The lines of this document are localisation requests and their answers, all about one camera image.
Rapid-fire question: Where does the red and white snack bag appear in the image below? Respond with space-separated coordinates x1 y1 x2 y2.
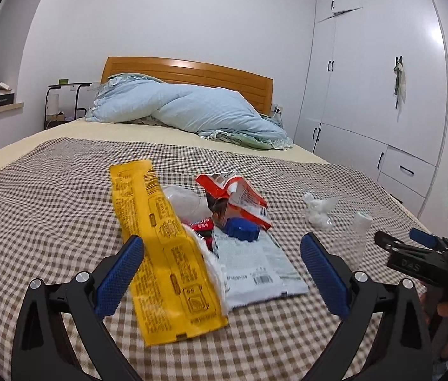
196 171 272 231

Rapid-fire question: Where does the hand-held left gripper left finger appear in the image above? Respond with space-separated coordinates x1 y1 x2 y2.
12 233 144 381

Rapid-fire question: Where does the brown checkered blanket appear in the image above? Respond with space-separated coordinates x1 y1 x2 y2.
0 137 447 381

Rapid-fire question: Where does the light blue duvet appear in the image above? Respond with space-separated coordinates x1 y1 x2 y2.
85 73 294 150

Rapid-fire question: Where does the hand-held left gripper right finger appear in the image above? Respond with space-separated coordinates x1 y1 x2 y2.
302 231 433 381

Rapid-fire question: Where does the white and green packet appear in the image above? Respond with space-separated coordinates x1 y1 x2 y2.
212 230 310 312

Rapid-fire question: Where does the white wardrobe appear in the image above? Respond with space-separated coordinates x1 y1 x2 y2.
293 0 447 220

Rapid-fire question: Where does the pale bag on hook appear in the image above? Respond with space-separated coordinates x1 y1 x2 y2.
392 56 407 110

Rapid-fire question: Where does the red packet with blue logo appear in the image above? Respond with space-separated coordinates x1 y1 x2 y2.
186 218 215 244

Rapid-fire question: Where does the cream bed sheet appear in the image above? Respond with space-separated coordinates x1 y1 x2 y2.
0 119 330 175

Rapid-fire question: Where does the white tissue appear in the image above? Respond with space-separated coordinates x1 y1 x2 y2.
302 192 338 231

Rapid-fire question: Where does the black frame side table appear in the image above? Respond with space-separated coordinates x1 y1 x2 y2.
45 83 93 130

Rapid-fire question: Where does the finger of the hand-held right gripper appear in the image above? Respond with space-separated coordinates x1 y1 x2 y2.
410 228 448 253
375 232 412 257

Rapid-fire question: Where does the wooden bed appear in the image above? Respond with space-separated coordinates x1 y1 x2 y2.
101 56 274 116

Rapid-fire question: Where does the small clear plastic bottle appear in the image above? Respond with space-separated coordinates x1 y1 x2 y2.
341 212 371 271

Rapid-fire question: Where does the yellow snack wrapper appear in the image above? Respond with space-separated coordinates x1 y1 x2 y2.
110 160 228 346

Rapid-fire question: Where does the blue plastic lid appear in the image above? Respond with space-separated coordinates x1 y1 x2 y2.
224 218 260 242

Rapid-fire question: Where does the clear plastic bag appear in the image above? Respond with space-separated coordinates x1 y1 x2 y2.
162 186 213 223

